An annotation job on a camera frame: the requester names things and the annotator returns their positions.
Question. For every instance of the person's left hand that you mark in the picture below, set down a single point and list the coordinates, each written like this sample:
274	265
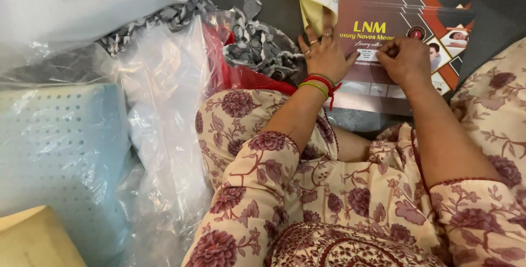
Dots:
326	59

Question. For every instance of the person's right hand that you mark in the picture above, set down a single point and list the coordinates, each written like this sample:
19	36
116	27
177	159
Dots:
409	63

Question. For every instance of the small white label sticker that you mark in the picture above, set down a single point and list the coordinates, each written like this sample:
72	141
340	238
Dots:
367	55

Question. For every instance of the green bangle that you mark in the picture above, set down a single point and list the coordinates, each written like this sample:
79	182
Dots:
314	87

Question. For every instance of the stack of brown printed cards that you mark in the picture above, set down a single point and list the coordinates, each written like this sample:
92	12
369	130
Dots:
382	16

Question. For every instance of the grey white patterned fabric scrap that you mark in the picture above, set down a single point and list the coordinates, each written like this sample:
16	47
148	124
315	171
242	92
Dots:
259	47

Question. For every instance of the cream floral printed clothing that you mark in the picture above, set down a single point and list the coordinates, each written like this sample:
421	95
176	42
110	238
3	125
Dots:
353	205

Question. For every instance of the grey white patterned fabric strip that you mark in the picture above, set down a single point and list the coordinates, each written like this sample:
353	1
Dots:
181	10

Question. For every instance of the clear plastic bag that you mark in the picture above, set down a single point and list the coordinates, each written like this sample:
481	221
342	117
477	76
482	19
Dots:
172	106

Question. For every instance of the white pillow in plastic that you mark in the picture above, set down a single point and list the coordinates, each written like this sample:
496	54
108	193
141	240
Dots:
74	8

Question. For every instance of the blue perforated foam pillow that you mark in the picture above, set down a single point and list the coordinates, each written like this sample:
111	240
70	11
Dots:
57	152

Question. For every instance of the yellow foam block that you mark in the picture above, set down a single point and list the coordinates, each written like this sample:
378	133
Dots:
35	240

